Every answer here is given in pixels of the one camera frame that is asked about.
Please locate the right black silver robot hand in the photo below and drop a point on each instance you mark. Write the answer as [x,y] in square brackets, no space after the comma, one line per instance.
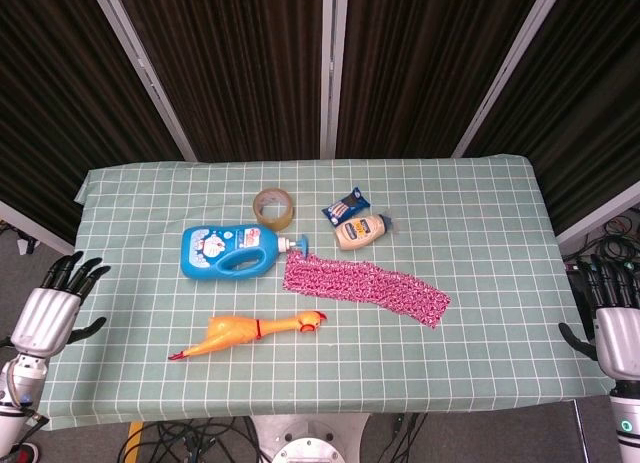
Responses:
[617,333]

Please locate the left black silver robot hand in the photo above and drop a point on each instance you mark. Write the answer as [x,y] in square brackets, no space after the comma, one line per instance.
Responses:
[45,315]

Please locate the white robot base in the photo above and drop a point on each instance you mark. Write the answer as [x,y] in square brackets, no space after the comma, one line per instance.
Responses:
[310,438]

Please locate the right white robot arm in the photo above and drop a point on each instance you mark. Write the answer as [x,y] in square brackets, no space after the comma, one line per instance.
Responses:
[627,423]

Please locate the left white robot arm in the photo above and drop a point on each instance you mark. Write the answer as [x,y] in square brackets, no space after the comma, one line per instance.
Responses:
[17,383]

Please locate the metal table leg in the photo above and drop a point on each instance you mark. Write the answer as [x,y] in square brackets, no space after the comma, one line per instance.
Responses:
[580,433]

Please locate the yellow floor strip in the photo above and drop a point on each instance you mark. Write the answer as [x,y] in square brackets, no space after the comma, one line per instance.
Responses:
[135,440]

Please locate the blue detergent pump bottle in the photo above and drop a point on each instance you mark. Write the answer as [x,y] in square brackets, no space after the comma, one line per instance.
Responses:
[210,248]

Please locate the orange rubber chicken toy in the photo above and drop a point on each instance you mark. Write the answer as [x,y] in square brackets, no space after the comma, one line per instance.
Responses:
[235,330]

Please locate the dark ribbed partition panel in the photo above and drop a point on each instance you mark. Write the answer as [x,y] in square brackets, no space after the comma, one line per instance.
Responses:
[240,73]
[425,68]
[60,108]
[590,108]

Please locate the green checked tablecloth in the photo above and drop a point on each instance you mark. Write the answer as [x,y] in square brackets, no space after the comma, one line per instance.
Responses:
[400,373]

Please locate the brown packing tape roll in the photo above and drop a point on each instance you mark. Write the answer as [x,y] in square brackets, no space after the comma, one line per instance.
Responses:
[274,222]

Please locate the pink knitted cloth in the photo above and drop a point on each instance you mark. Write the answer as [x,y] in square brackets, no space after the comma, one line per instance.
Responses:
[350,283]

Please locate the beige mayonnaise squeeze bottle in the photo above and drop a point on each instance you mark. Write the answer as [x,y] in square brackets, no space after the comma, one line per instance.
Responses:
[357,233]

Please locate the blue snack packet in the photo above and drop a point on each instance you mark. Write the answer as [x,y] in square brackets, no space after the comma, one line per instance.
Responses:
[345,208]

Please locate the white partition frame post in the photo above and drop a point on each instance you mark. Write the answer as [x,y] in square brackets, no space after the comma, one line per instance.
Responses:
[334,73]
[145,73]
[505,78]

